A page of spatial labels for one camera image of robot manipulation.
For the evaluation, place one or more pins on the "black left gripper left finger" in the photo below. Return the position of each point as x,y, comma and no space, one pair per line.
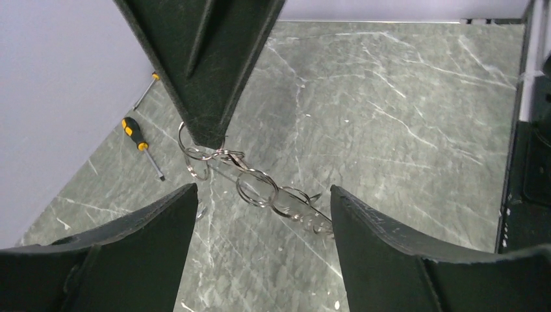
133,263

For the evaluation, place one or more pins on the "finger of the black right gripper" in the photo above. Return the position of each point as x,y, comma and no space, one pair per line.
204,52

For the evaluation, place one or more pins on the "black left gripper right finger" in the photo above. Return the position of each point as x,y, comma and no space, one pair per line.
389,266

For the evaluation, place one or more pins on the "orange black screwdriver at wall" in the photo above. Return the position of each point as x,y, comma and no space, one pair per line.
154,78

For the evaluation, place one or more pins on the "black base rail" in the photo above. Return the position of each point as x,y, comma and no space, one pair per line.
524,219

